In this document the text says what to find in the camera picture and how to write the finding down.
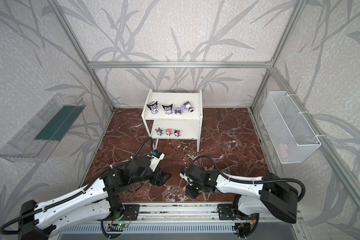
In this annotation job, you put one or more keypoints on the aluminium frame horizontal bar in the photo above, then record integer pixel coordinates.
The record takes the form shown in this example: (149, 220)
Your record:
(187, 65)

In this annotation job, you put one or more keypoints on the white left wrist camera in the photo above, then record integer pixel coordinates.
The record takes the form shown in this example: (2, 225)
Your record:
(155, 157)

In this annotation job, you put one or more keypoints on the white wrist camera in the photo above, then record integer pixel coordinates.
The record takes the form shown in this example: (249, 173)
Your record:
(183, 175)
(155, 157)

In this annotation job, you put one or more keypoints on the purple hat figure toy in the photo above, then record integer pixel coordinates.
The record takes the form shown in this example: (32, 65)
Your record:
(187, 106)

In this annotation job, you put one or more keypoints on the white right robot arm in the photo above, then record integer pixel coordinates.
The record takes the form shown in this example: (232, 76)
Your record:
(269, 194)

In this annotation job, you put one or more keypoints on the pink red blue toy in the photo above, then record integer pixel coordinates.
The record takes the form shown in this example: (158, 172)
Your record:
(169, 132)

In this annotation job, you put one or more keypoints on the red black blue toy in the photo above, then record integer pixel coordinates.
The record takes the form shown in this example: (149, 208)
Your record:
(177, 133)

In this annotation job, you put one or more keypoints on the clear plastic wall bin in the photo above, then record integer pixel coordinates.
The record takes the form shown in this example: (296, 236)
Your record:
(36, 141)

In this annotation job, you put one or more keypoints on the grey blue penguin toy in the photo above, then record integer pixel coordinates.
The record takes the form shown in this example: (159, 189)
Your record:
(159, 132)

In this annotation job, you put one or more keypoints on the black purple figure toy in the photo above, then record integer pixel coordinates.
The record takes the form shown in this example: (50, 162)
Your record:
(153, 107)
(168, 109)

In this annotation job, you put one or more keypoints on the pink toy in basket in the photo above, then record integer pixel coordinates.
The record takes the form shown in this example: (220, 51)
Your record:
(283, 151)

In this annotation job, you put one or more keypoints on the white two-tier shelf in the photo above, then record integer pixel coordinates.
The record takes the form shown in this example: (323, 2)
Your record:
(189, 124)

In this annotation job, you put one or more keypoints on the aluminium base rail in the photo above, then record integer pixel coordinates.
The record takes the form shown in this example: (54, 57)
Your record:
(150, 213)

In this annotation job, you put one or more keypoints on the white wire mesh basket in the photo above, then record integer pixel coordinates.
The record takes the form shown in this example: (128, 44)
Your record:
(286, 124)

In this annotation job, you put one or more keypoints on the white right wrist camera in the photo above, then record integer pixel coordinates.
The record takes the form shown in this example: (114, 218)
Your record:
(183, 175)

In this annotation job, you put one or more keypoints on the purple winged figure toy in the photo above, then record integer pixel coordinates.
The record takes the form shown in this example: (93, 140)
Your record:
(178, 111)

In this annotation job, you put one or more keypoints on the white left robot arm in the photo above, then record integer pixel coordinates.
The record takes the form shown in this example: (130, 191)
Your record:
(97, 200)

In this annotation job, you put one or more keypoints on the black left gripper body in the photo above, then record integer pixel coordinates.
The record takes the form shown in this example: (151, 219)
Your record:
(157, 177)

